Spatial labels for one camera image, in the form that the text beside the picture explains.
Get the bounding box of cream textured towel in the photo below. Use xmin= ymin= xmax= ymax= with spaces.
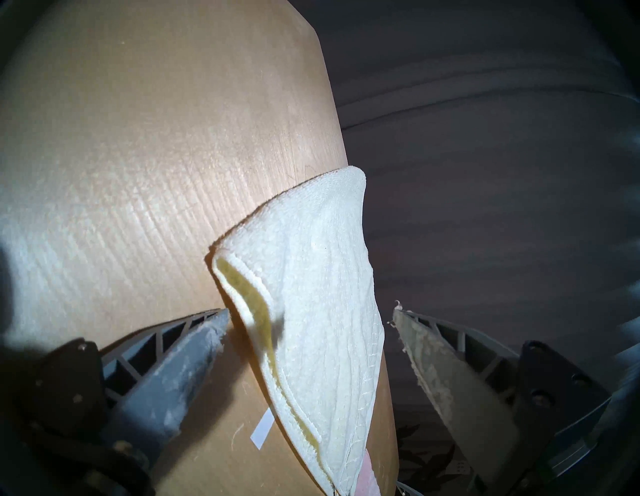
xmin=207 ymin=165 xmax=386 ymax=496

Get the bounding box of white tape strip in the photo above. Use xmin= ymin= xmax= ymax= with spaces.
xmin=250 ymin=407 xmax=276 ymax=451

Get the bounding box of pink terry towel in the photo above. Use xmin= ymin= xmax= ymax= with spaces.
xmin=357 ymin=447 xmax=376 ymax=496

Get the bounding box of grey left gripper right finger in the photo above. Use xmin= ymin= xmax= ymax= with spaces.
xmin=391 ymin=300 xmax=523 ymax=496

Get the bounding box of grey pleated curtain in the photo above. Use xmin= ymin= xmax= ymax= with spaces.
xmin=287 ymin=0 xmax=640 ymax=416

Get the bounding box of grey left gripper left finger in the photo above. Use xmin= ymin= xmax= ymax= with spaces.
xmin=97 ymin=307 xmax=231 ymax=468

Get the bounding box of tall dark leafy plant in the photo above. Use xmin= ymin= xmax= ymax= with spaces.
xmin=395 ymin=422 xmax=473 ymax=496

